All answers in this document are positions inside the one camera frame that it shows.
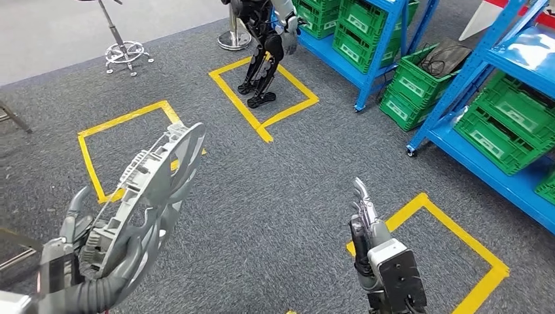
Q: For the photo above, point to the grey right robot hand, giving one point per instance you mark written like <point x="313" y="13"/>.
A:
<point x="377" y="234"/>

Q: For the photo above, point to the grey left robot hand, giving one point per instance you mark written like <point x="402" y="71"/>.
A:
<point x="60" y="264"/>

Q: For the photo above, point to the silver plastic wheel cover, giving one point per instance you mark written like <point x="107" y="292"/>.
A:
<point x="151" y="182"/>

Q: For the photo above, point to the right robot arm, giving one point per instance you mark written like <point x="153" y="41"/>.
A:
<point x="367" y="284"/>

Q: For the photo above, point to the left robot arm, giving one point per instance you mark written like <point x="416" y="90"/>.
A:
<point x="82" y="299"/>

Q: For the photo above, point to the grey metal leg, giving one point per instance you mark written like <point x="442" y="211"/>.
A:
<point x="17" y="119"/>

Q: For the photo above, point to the black legged humanoid robot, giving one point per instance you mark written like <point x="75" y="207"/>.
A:
<point x="260" y="56"/>

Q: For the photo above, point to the chrome base stool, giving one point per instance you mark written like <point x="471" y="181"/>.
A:
<point x="125" y="51"/>

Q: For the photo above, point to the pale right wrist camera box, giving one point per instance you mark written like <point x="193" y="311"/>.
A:
<point x="399" y="277"/>

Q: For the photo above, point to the chrome barrier post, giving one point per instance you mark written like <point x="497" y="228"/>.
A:
<point x="234" y="41"/>

